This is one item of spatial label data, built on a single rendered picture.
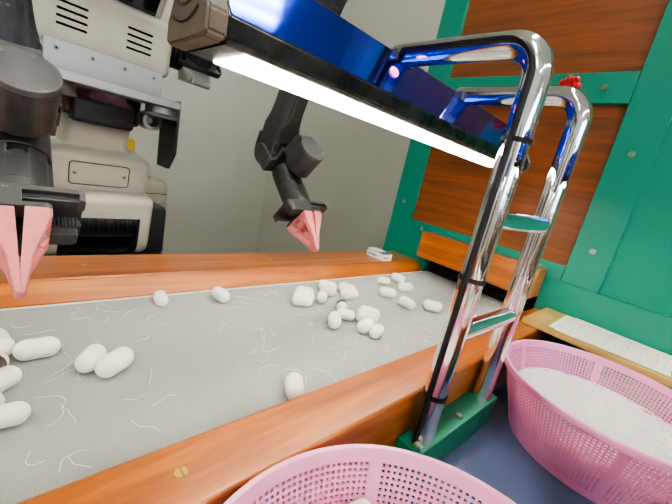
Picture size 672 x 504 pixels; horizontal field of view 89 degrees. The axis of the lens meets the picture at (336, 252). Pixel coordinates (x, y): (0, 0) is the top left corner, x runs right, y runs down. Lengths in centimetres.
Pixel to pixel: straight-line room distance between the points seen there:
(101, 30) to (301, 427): 89
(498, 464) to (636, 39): 81
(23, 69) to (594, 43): 95
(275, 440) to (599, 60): 91
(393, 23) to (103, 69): 177
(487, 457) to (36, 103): 61
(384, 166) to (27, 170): 188
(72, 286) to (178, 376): 22
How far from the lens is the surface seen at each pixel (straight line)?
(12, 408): 37
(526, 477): 53
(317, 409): 34
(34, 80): 44
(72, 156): 98
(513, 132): 34
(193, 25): 30
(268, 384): 40
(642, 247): 89
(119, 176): 101
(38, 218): 42
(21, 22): 54
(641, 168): 89
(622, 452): 50
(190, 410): 37
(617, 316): 89
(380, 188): 214
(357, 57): 37
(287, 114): 76
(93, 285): 57
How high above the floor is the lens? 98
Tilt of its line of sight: 14 degrees down
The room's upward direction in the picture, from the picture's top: 12 degrees clockwise
